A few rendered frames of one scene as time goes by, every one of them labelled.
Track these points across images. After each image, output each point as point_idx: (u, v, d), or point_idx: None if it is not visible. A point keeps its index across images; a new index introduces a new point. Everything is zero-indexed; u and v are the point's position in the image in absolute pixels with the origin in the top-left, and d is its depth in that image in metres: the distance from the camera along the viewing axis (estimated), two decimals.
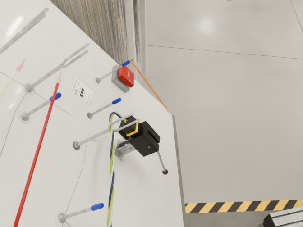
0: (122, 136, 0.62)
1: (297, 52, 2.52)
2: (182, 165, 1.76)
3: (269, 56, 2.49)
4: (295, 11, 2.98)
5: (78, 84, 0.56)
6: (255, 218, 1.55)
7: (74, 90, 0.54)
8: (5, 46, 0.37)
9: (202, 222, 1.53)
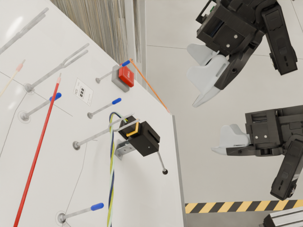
0: (122, 136, 0.62)
1: (297, 52, 2.52)
2: (182, 165, 1.76)
3: (269, 56, 2.49)
4: (295, 11, 2.98)
5: (78, 84, 0.56)
6: (255, 218, 1.55)
7: (74, 90, 0.54)
8: (5, 46, 0.37)
9: (202, 222, 1.53)
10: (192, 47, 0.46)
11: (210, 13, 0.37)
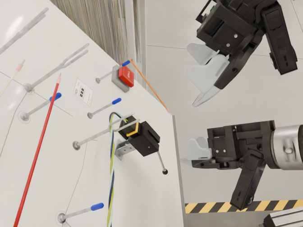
0: (122, 136, 0.62)
1: (297, 52, 2.52)
2: (182, 165, 1.76)
3: (269, 56, 2.49)
4: (295, 11, 2.98)
5: (78, 84, 0.56)
6: (255, 218, 1.55)
7: (74, 90, 0.54)
8: (5, 46, 0.37)
9: (202, 222, 1.53)
10: (192, 47, 0.46)
11: (210, 13, 0.37)
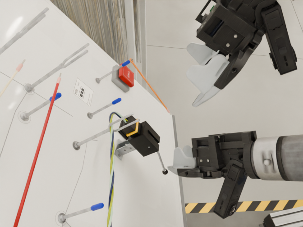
0: (122, 136, 0.62)
1: (297, 52, 2.52)
2: None
3: (269, 56, 2.49)
4: (295, 11, 2.98)
5: (78, 84, 0.56)
6: (255, 218, 1.55)
7: (74, 90, 0.54)
8: (5, 46, 0.37)
9: (202, 222, 1.53)
10: (192, 47, 0.46)
11: (210, 13, 0.37)
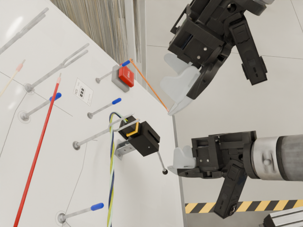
0: (122, 136, 0.62)
1: (297, 52, 2.52)
2: None
3: (269, 56, 2.49)
4: (295, 11, 2.98)
5: (78, 84, 0.56)
6: (255, 218, 1.55)
7: (74, 90, 0.54)
8: (5, 46, 0.37)
9: (202, 222, 1.53)
10: (169, 56, 0.47)
11: (181, 26, 0.38)
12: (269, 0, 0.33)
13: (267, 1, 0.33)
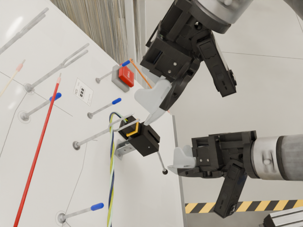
0: (122, 136, 0.62)
1: (297, 52, 2.52)
2: None
3: (269, 56, 2.49)
4: None
5: (78, 84, 0.56)
6: (255, 218, 1.55)
7: (74, 90, 0.54)
8: (5, 46, 0.37)
9: (202, 222, 1.53)
10: (146, 68, 0.49)
11: (152, 43, 0.40)
12: (231, 20, 0.35)
13: (229, 21, 0.35)
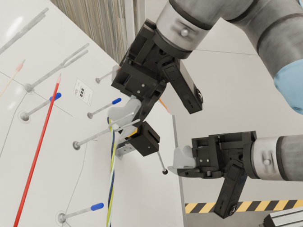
0: None
1: None
2: None
3: None
4: None
5: (78, 84, 0.56)
6: (255, 218, 1.55)
7: (74, 90, 0.54)
8: (5, 46, 0.37)
9: (202, 222, 1.53)
10: None
11: None
12: (190, 48, 0.39)
13: (188, 49, 0.39)
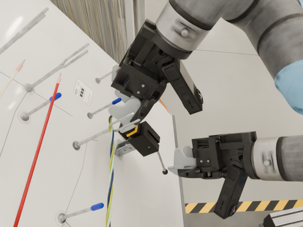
0: (122, 136, 0.62)
1: None
2: None
3: None
4: None
5: (78, 84, 0.56)
6: (255, 218, 1.55)
7: (74, 90, 0.54)
8: (5, 46, 0.37)
9: (202, 222, 1.53)
10: (119, 91, 0.52)
11: None
12: (190, 48, 0.38)
13: (188, 49, 0.38)
